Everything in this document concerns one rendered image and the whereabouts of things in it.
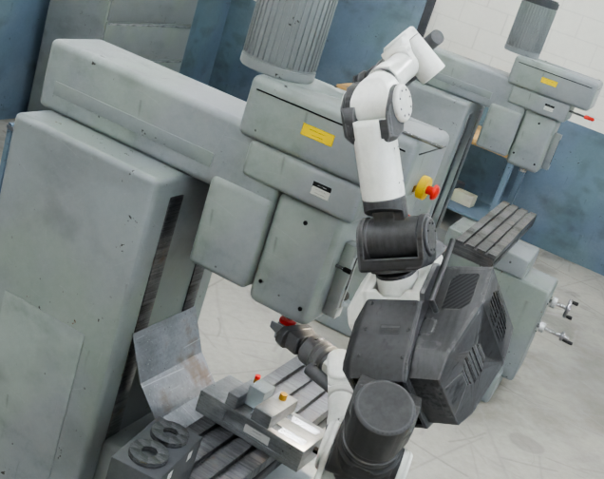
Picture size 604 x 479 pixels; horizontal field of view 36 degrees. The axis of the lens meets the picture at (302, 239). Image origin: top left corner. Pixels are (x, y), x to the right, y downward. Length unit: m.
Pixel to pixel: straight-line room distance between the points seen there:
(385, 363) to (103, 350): 0.99
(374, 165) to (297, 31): 0.58
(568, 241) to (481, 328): 7.04
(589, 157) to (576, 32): 1.12
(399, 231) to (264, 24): 0.73
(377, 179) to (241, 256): 0.66
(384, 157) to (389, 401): 0.49
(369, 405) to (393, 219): 0.42
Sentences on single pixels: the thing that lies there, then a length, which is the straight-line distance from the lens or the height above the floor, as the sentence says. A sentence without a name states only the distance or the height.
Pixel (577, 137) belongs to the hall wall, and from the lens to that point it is 8.82.
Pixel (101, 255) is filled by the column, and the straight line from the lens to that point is 2.55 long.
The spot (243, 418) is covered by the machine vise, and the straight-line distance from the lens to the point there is 2.59.
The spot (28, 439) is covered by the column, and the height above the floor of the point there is 0.64.
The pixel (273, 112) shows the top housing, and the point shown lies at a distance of 2.32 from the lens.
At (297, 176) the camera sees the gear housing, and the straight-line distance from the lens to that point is 2.31.
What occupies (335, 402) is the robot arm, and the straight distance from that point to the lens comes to 2.30.
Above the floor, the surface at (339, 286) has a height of 1.43.
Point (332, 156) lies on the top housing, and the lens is 2.25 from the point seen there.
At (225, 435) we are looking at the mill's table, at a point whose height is 0.93.
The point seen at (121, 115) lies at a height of 1.64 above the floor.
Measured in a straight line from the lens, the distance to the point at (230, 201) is 2.42.
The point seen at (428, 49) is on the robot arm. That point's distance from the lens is 2.13.
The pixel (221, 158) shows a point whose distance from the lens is 2.43.
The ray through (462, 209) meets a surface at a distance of 8.41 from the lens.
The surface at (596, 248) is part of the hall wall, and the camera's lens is 8.93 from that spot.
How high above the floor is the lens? 2.32
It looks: 19 degrees down
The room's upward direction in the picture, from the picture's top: 18 degrees clockwise
